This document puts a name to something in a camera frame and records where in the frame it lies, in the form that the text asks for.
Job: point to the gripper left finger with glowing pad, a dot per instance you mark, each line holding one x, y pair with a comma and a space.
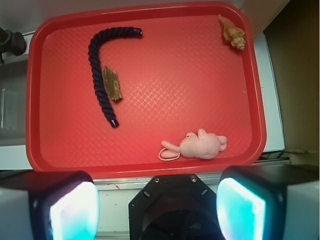
54, 205

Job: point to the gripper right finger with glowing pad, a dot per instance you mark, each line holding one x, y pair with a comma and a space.
260, 202

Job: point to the brown wood chip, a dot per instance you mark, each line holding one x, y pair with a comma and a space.
111, 84

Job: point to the pink plush bunny toy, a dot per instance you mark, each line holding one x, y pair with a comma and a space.
201, 145

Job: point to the red plastic tray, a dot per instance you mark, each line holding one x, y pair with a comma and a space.
178, 77

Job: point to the black knob fixture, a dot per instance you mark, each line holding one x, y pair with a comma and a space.
12, 42

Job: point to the tan spiral seashell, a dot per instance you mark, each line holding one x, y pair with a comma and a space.
232, 35

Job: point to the brown cardboard box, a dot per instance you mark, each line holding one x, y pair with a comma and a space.
293, 40

